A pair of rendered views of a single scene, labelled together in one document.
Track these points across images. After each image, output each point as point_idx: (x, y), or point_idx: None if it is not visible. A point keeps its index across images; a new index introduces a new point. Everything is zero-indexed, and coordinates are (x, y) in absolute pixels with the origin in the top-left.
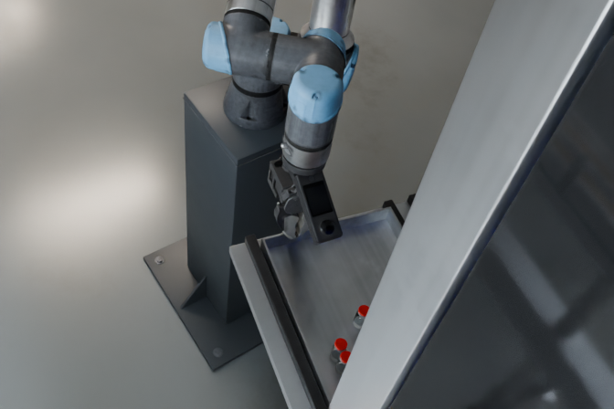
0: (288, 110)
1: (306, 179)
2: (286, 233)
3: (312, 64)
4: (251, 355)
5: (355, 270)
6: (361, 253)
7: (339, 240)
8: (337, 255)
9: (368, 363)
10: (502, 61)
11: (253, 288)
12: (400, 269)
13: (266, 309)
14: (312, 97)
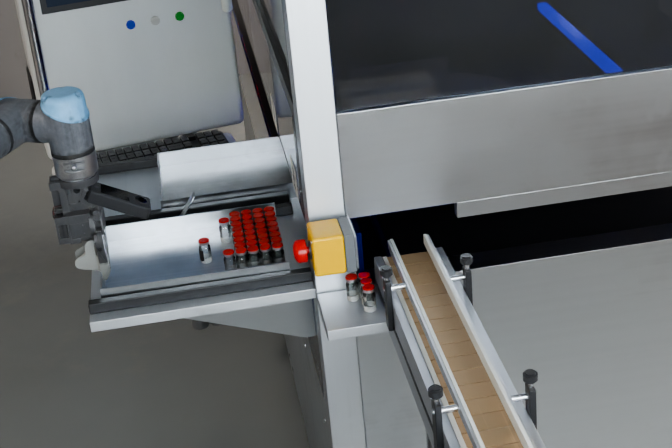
0: (62, 131)
1: (96, 188)
2: (108, 264)
3: (32, 104)
4: None
5: (154, 259)
6: (137, 255)
7: (117, 265)
8: (133, 267)
9: (309, 69)
10: None
11: (143, 310)
12: None
13: (169, 305)
14: (77, 97)
